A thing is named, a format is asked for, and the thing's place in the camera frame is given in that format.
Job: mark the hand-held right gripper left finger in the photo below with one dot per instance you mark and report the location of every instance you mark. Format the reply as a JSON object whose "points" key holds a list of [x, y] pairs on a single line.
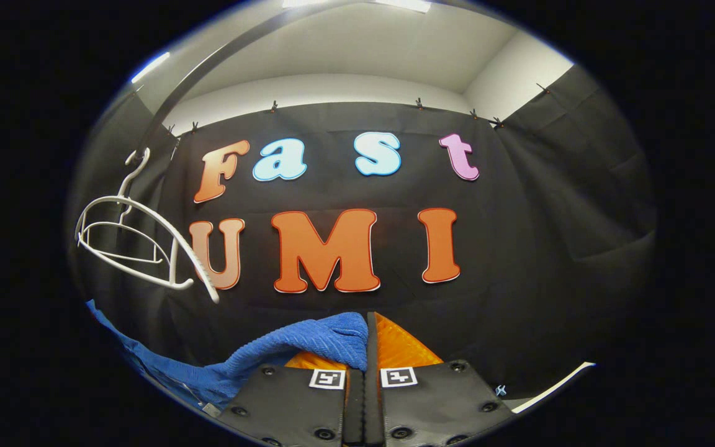
{"points": [[289, 403]]}

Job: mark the black clothes rack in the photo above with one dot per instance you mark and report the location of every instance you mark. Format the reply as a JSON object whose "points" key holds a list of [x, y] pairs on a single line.
{"points": [[199, 68]]}

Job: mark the long ceiling light panel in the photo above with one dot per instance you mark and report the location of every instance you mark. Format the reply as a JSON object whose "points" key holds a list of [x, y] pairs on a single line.
{"points": [[395, 4]]}

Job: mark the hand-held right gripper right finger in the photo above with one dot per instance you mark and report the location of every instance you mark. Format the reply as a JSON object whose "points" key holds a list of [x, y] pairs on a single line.
{"points": [[371, 397]]}

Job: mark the white plastic clothes hanger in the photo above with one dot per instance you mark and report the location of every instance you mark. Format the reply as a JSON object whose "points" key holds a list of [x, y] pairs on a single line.
{"points": [[123, 223], [198, 268]]}

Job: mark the black backdrop cloth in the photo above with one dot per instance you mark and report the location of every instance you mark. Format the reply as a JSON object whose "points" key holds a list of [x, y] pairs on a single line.
{"points": [[519, 248]]}

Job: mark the small ceiling light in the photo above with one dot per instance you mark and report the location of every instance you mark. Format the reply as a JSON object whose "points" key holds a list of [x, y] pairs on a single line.
{"points": [[150, 67]]}

